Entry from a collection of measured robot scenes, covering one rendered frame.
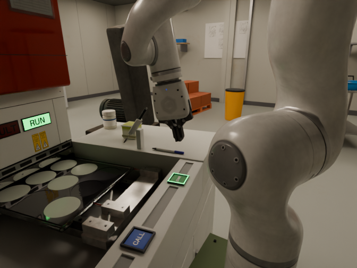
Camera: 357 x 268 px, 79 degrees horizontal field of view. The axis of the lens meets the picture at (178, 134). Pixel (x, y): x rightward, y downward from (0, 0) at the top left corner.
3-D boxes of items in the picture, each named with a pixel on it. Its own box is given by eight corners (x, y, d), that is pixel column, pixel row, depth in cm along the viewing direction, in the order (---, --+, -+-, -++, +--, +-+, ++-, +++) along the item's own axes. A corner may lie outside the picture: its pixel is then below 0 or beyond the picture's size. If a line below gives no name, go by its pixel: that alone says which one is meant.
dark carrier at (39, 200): (-21, 201, 70) (-22, 200, 70) (64, 157, 101) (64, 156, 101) (62, 227, 59) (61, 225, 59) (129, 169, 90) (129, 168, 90)
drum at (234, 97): (226, 116, 532) (228, 87, 510) (244, 118, 513) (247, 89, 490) (220, 119, 497) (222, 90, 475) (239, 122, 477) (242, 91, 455)
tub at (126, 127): (121, 138, 105) (120, 124, 102) (129, 133, 111) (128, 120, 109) (135, 140, 102) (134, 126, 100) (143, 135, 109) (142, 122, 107)
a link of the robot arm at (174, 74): (144, 75, 58) (146, 86, 59) (174, 68, 55) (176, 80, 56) (157, 73, 66) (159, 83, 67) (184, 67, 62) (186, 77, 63)
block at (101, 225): (83, 232, 59) (81, 223, 59) (91, 224, 63) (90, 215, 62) (107, 240, 57) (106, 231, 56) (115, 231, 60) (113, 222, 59)
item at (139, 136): (128, 148, 93) (126, 117, 89) (133, 144, 97) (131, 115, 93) (141, 150, 92) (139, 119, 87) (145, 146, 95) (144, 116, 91)
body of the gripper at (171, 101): (145, 83, 59) (154, 122, 62) (179, 76, 56) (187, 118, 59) (156, 80, 66) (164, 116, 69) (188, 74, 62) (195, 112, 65)
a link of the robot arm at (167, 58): (161, 70, 54) (187, 66, 60) (149, 13, 51) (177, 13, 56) (142, 75, 60) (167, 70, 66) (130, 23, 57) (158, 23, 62)
